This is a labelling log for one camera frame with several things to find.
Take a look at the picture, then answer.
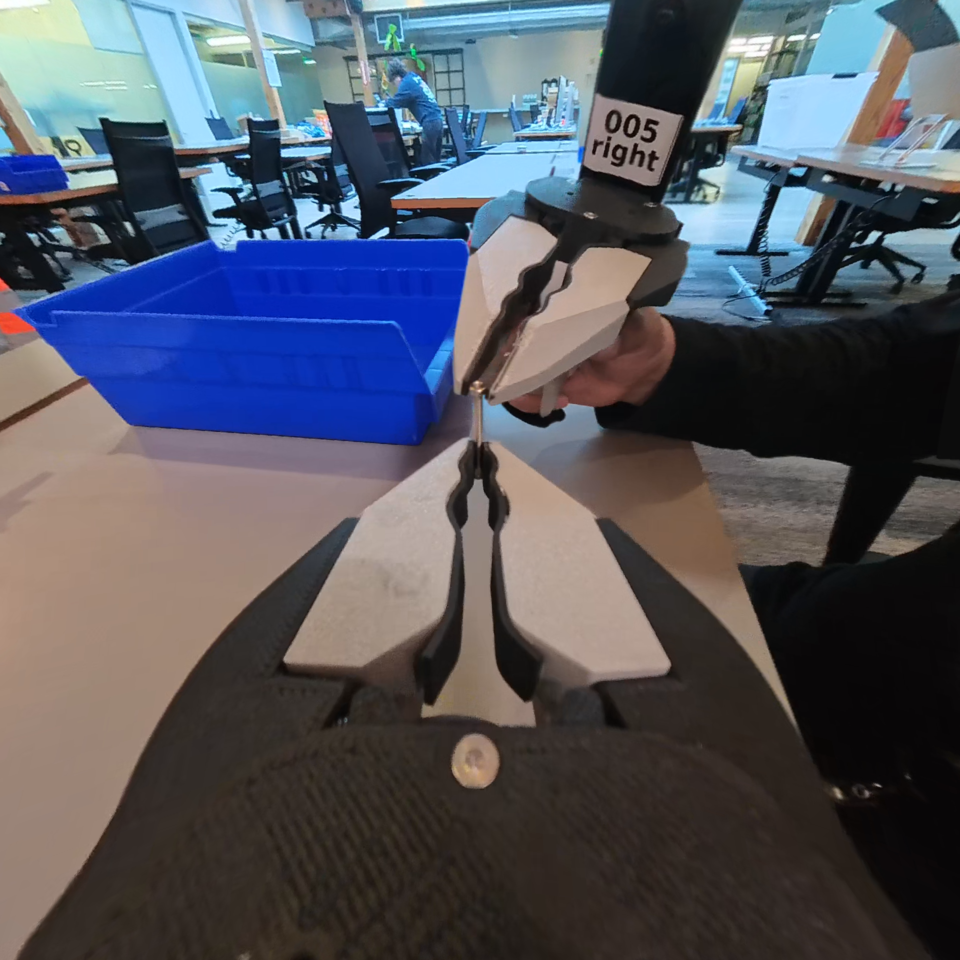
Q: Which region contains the light wood office table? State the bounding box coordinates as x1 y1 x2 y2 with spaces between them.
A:
716 142 960 309

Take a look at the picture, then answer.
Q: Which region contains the person's right forearm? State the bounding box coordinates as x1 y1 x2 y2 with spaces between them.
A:
596 288 960 466

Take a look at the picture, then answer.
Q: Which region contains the orange traffic cone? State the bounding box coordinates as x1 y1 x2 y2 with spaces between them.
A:
0 276 37 354

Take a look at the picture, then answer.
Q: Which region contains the grey desk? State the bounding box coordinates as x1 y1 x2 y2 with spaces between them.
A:
0 330 796 960

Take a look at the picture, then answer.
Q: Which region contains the white board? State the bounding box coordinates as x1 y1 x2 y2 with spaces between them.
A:
757 71 880 150

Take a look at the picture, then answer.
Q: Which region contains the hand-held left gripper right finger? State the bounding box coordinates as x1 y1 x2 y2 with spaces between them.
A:
480 440 671 702

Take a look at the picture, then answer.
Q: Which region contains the wood-edged office table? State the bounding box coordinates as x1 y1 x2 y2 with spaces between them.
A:
391 150 582 215

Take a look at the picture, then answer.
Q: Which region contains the black office chair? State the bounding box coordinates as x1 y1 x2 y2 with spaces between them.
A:
213 117 305 241
324 99 470 241
99 116 211 264

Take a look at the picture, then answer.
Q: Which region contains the person's right hand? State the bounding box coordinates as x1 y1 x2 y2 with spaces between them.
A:
510 306 678 417

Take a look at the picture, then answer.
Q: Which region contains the person's lap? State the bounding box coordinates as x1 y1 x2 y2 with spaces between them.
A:
738 525 960 960

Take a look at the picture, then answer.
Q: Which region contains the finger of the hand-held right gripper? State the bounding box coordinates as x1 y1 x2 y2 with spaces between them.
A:
452 215 560 397
486 245 652 418

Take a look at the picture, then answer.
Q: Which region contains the small blue bin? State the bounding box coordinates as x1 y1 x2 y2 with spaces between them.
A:
0 153 70 196

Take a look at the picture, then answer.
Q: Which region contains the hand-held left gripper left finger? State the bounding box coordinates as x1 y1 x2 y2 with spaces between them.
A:
283 437 479 706

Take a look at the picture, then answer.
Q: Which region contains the large blue plastic bin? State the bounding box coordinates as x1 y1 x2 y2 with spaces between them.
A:
15 238 470 447

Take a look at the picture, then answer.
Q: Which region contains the wood-topped office table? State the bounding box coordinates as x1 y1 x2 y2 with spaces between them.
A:
0 165 215 294

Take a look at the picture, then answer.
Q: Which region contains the person's office chair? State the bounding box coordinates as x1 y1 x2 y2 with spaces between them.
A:
821 457 960 567

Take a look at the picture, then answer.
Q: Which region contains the white power strip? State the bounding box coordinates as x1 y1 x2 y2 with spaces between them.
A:
726 264 774 316

